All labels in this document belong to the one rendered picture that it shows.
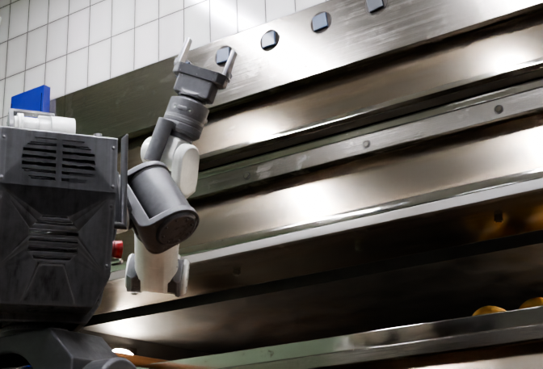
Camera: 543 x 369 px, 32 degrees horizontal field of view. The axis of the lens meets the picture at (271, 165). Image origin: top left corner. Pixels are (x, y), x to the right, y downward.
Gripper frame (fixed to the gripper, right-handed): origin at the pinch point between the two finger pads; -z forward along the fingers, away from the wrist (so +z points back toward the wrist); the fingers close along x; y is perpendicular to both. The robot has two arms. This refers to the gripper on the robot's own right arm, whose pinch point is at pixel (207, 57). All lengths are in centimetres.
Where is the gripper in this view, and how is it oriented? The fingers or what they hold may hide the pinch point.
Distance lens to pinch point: 207.6
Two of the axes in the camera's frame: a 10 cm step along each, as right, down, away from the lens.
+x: -9.3, -2.9, 2.2
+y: 1.6, 2.2, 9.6
